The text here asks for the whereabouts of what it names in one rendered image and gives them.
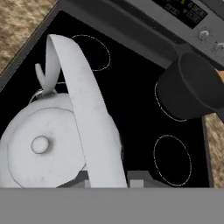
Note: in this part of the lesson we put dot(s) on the grey stove knob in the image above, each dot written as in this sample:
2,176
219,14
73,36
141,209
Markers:
219,47
204,35

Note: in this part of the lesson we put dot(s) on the black hob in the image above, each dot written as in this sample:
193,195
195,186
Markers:
134,96

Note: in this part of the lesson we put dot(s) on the white kettle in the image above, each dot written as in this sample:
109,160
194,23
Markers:
46,151

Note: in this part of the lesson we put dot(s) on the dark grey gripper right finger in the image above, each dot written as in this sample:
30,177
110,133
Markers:
143,180

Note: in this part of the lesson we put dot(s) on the black pot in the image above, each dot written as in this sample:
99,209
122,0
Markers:
189,87

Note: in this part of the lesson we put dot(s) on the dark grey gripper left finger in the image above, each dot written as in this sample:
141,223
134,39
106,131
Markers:
78,180

